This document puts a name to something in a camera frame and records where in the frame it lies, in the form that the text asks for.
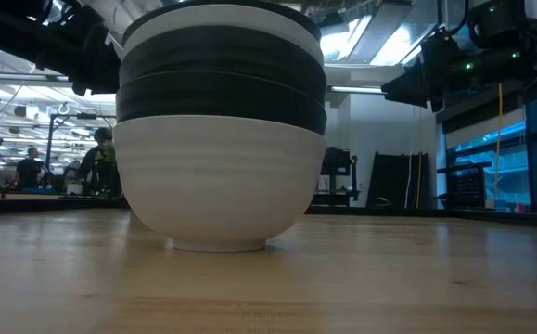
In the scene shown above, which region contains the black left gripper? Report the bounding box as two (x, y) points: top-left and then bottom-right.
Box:
(0, 4), (121, 96)

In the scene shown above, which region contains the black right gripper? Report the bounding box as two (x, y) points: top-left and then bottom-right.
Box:
(381, 30), (487, 112)

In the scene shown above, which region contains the white ceramic bowl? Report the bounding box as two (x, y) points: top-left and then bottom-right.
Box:
(120, 3), (325, 66)
(112, 114), (328, 254)

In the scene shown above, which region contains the person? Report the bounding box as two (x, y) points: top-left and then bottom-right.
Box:
(13, 147), (45, 190)
(78, 127), (123, 199)

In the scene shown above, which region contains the black leaning panel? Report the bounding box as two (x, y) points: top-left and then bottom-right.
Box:
(366, 151), (430, 210)

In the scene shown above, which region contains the black equipment cart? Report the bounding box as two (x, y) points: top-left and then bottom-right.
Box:
(312, 147), (361, 208)

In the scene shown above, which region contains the black pegboard panel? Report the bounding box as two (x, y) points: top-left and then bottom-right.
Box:
(436, 161), (492, 210)

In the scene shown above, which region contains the black metal frame stand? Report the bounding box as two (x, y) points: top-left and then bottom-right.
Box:
(45, 112), (117, 186)

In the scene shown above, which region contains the yellow cable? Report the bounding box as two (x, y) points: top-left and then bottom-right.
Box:
(493, 83), (505, 205)
(415, 152), (423, 209)

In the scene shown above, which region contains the white cable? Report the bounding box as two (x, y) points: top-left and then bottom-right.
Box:
(404, 153), (414, 209)

